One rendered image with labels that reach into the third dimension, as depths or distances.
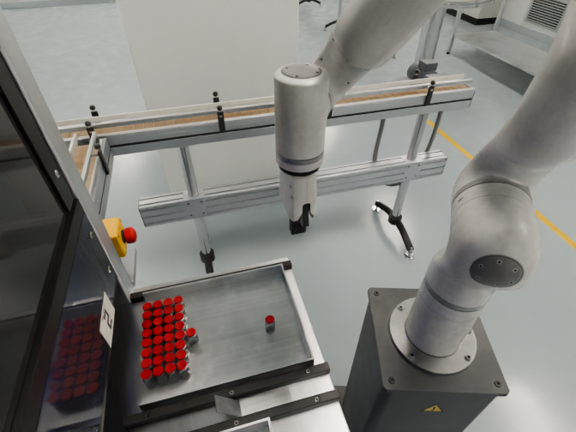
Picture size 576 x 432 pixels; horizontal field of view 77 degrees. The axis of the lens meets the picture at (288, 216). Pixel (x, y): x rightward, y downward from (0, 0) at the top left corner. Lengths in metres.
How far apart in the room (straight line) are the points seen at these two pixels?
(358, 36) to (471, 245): 0.32
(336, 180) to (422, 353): 1.16
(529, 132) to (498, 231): 0.13
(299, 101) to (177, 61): 1.54
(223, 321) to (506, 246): 0.60
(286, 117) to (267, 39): 1.53
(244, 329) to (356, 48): 0.62
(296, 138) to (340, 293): 1.51
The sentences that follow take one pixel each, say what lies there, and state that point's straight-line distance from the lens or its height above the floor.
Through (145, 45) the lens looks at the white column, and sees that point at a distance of 2.04.
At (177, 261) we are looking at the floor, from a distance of 2.23.
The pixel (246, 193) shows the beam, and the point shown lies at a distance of 1.76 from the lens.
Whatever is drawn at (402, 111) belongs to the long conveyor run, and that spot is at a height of 0.87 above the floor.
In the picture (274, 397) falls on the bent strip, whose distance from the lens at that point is 0.79.
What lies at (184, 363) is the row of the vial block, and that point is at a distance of 0.79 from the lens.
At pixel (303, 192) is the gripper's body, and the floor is 1.23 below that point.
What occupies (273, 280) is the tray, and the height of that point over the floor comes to 0.88.
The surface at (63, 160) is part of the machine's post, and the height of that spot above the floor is 1.28.
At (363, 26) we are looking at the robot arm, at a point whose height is 1.50.
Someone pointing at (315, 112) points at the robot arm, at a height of 1.37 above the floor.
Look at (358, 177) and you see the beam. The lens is 1.91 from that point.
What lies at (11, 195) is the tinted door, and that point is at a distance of 0.57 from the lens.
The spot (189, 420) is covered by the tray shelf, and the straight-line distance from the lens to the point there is 0.80.
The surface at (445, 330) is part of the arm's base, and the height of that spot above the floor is 0.97.
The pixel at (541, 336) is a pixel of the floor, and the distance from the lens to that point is 2.23.
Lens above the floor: 1.62
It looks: 42 degrees down
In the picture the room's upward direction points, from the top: straight up
